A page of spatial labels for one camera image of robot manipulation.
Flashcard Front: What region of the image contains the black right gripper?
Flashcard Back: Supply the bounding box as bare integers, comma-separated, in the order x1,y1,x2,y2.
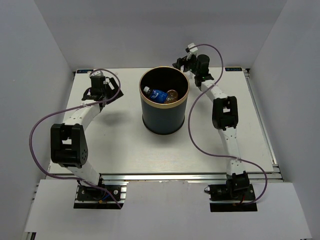
172,53,200,76

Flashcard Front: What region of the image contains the orange juice bottle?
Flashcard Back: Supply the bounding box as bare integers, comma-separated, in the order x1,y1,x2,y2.
164,89,179,104

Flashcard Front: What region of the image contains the clear bottle blue label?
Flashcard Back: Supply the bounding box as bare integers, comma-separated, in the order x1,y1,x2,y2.
143,86,168,104

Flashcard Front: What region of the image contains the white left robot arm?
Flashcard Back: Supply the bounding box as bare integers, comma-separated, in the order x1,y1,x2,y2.
50,75,123,200

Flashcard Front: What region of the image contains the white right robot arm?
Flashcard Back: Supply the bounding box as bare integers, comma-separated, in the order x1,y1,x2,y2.
172,54,250,200

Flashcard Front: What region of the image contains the dark blue round bin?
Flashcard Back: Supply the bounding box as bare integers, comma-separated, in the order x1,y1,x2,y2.
139,66,190,135

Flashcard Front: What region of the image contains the left blue corner sticker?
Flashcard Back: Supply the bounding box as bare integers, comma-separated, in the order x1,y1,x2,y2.
76,69,93,74

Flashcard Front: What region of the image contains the blue corner sticker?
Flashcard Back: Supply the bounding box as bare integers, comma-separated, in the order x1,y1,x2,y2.
76,69,93,74
224,67,243,72

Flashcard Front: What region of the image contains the right blue corner sticker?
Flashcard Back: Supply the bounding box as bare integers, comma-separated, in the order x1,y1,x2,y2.
224,67,243,72

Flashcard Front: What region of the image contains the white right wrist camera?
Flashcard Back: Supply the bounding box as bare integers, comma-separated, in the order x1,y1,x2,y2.
185,43,198,56

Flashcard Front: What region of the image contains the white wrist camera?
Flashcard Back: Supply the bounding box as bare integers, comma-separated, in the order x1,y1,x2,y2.
91,70,104,76
185,43,198,56

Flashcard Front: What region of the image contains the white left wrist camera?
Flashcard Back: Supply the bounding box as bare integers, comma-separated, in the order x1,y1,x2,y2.
91,70,104,76

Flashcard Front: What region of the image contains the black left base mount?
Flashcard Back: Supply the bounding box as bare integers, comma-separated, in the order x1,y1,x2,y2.
73,183,127,210

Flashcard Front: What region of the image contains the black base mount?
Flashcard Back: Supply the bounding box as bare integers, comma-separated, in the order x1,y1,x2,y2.
204,171,258,213
73,183,127,210

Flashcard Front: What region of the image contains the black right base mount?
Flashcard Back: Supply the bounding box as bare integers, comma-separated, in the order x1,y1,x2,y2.
204,171,258,213

